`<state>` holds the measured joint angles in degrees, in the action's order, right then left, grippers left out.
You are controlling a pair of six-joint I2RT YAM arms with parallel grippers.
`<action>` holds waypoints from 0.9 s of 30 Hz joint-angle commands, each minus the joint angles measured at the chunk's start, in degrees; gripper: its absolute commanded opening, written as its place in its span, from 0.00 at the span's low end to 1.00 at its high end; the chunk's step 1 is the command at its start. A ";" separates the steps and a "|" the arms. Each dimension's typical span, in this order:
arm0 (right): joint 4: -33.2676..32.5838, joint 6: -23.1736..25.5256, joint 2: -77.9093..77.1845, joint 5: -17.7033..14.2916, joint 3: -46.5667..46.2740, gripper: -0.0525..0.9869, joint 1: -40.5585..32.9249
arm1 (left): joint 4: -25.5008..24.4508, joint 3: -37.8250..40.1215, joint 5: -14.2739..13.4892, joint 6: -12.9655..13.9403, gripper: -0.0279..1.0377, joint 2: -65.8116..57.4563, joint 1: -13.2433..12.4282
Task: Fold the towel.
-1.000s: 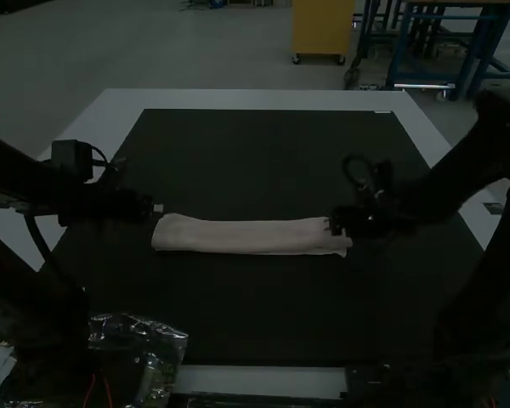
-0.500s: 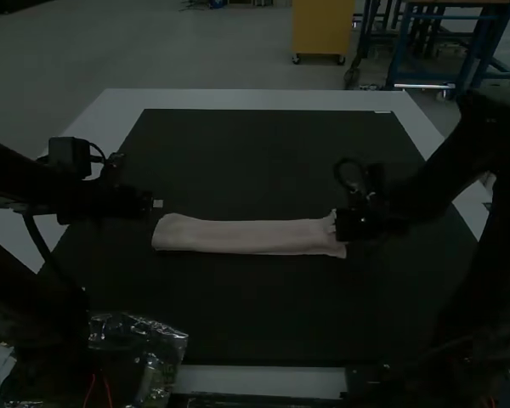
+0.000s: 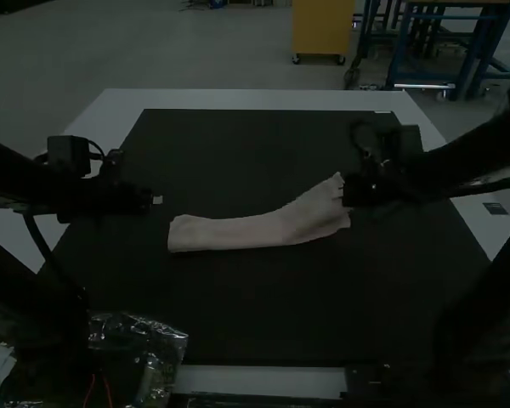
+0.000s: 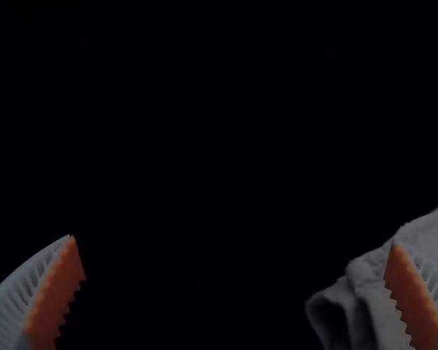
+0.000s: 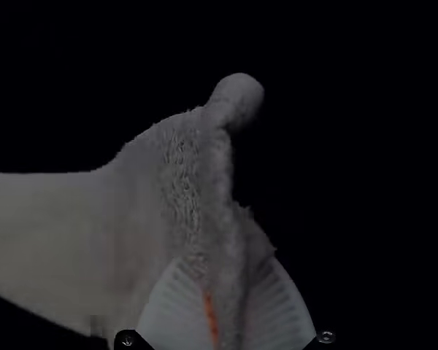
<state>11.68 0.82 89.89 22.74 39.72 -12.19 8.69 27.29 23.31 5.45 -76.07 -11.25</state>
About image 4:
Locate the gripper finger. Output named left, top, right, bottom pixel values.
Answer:
left=0, top=234, right=88, bottom=350
left=383, top=239, right=438, bottom=350

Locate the pale towel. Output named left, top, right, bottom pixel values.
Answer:
left=305, top=198, right=438, bottom=350

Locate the black mat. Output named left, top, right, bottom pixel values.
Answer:
left=0, top=0, right=438, bottom=350

